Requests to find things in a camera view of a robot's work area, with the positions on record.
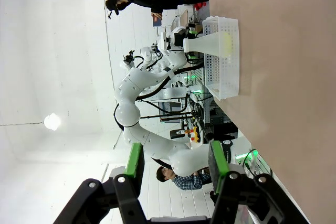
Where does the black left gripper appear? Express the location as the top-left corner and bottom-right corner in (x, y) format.
(172, 23), (198, 60)

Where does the white perforated plastic basket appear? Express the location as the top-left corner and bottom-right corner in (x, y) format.
(202, 16), (240, 101)

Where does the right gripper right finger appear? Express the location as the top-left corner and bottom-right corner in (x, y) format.
(208, 140), (310, 224)

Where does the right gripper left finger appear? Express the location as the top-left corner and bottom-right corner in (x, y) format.
(54, 142), (148, 224)

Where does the emergency stop button box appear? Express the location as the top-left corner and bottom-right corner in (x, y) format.
(189, 126), (202, 143)

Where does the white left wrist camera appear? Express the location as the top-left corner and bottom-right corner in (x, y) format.
(159, 31), (173, 51)

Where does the translucent plastic conical flask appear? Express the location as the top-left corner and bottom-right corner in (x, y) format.
(183, 31), (234, 57)

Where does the person in plaid shirt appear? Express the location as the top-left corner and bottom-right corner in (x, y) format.
(156, 166), (212, 190)

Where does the round ceiling lamp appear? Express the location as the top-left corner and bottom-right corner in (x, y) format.
(44, 113), (62, 131)

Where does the black camera tripod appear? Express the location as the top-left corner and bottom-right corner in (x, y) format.
(140, 98), (208, 124)

